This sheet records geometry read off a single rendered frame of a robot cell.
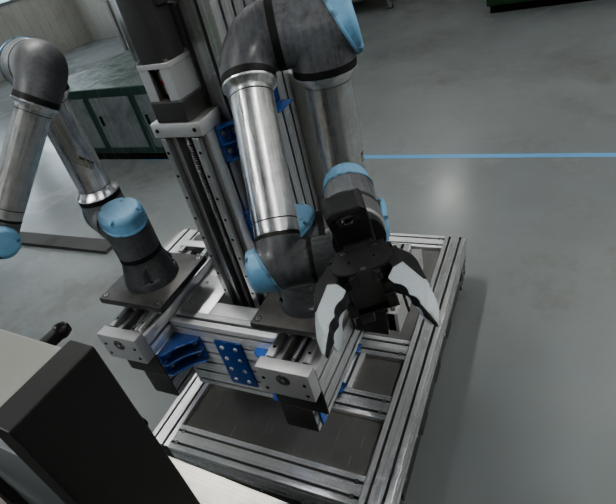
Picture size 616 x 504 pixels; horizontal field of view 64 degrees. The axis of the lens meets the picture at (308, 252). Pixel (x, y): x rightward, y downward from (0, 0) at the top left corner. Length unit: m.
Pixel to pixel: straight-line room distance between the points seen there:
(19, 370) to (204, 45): 0.93
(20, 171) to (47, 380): 1.02
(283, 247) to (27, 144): 0.68
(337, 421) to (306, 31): 1.22
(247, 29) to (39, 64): 0.53
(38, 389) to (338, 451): 1.43
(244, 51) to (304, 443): 1.21
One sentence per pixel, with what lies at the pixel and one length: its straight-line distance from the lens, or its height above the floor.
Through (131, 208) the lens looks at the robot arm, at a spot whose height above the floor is 1.04.
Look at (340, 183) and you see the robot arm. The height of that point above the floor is 1.25.
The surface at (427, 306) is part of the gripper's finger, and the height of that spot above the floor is 1.25.
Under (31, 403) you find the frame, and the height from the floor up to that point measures 1.44.
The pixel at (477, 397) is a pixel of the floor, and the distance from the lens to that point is 1.98.
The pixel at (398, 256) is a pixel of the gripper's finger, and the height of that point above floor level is 1.25.
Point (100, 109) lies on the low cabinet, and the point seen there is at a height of 0.49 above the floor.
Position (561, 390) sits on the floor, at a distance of 2.03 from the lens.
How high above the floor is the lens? 1.59
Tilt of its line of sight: 35 degrees down
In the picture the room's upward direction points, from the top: 15 degrees counter-clockwise
